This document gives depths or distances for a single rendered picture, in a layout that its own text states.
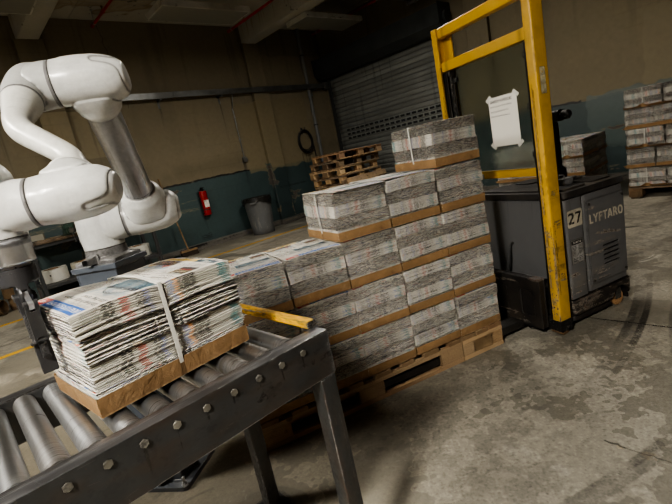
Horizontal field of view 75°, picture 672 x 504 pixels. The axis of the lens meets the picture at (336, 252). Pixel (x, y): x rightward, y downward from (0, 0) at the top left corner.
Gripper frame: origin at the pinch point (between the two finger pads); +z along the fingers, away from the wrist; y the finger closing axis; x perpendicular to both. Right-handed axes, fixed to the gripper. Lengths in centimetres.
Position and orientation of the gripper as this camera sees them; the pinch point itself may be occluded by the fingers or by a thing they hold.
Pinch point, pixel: (46, 355)
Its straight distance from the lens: 115.8
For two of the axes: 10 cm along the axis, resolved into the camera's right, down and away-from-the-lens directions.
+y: -6.7, -0.2, 7.4
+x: -7.1, 2.8, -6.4
